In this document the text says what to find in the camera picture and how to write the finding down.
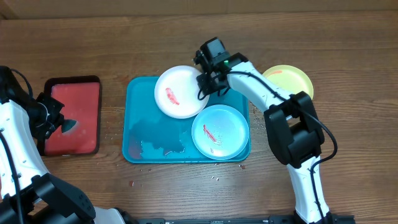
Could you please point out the light blue plate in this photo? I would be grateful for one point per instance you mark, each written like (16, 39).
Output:
(220, 132)

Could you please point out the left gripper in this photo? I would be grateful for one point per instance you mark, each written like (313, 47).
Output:
(56, 106)

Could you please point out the red tray with dark rim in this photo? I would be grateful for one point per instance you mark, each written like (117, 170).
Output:
(81, 97)

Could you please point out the dark green sponge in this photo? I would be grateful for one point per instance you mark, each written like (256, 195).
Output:
(68, 125)

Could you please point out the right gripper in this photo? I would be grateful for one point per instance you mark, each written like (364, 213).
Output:
(209, 86)

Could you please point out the teal plastic tray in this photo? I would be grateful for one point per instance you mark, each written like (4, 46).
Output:
(152, 137)

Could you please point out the white plate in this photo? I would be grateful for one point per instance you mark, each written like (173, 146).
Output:
(176, 92)

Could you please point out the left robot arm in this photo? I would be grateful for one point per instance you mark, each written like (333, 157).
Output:
(29, 192)

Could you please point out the yellow-green plate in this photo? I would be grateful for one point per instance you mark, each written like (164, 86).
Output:
(290, 78)

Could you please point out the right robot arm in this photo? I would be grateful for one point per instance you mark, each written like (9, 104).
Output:
(295, 135)

